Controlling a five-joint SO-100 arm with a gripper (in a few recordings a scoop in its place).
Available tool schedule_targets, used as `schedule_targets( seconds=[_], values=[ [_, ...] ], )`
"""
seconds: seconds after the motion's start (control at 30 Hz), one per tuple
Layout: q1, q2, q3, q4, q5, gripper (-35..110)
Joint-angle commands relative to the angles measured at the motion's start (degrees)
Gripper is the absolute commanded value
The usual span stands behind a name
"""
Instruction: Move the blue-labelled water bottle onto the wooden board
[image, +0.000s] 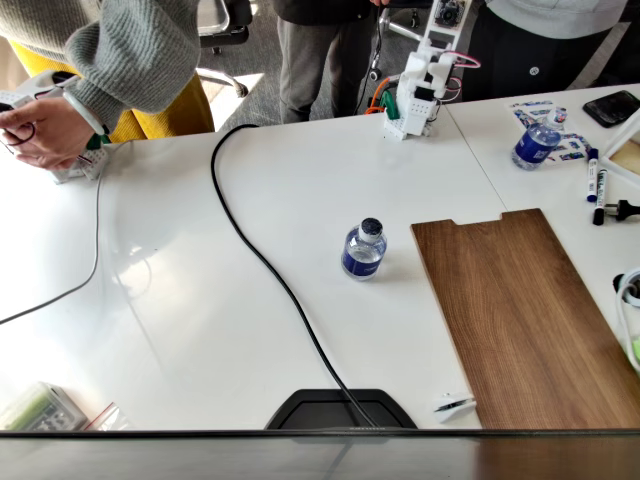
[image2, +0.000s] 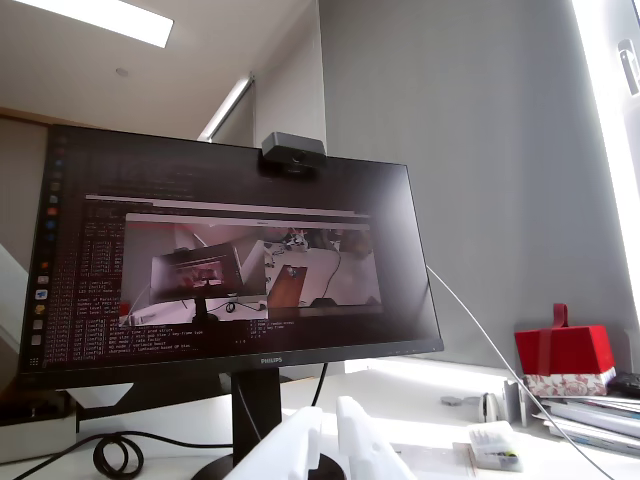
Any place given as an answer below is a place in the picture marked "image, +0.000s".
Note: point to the blue label water bottle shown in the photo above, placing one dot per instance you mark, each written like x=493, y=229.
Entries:
x=364, y=252
x=535, y=147

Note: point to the white leader arm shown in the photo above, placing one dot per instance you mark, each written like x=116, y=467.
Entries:
x=95, y=162

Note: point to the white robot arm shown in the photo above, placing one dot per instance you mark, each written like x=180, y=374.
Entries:
x=415, y=112

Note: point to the grey knit sleeve forearm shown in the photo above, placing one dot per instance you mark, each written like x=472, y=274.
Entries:
x=140, y=60

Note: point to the person's hand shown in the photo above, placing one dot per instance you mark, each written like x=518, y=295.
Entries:
x=50, y=130

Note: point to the silver chair base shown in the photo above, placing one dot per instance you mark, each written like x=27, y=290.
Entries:
x=400, y=30

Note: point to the green table clamp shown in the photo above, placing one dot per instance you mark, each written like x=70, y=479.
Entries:
x=97, y=142
x=390, y=106

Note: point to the person in black trousers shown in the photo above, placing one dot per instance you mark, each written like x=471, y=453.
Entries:
x=525, y=60

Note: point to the blue printed sticker sheet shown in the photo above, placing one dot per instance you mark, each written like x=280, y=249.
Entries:
x=572, y=147
x=530, y=111

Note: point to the person in grey trousers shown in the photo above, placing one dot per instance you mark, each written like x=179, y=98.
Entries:
x=305, y=60

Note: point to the black smartphone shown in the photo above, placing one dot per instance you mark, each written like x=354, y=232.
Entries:
x=612, y=107

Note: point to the blue whiteboard marker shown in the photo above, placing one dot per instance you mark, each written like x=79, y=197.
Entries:
x=593, y=172

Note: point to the black whiteboard marker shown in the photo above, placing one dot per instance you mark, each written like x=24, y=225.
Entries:
x=600, y=197

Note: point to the black office chair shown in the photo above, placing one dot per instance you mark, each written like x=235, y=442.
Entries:
x=225, y=22

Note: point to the black power plug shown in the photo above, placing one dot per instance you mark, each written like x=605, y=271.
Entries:
x=625, y=209

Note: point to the person in yellow trousers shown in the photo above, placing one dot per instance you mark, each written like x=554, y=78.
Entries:
x=170, y=115

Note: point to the brown wooden board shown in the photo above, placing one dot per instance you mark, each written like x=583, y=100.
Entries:
x=525, y=320

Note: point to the small white plastic clip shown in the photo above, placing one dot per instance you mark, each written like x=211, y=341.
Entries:
x=452, y=406

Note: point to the light green object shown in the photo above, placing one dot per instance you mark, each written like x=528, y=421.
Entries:
x=636, y=350

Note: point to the pale jade bangle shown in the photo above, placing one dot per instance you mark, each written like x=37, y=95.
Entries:
x=85, y=111

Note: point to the dark monitor edge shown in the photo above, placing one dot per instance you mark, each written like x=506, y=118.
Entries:
x=250, y=457

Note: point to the clear zip bag red stripe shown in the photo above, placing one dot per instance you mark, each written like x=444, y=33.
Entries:
x=112, y=420

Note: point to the clear box with green parts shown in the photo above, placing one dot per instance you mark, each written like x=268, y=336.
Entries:
x=40, y=410

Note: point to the white bracket with black servo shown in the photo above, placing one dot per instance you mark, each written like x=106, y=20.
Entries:
x=447, y=15

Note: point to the white frame with wood panel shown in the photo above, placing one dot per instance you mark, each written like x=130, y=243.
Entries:
x=622, y=157

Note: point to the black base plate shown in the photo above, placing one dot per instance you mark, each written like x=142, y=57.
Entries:
x=320, y=412

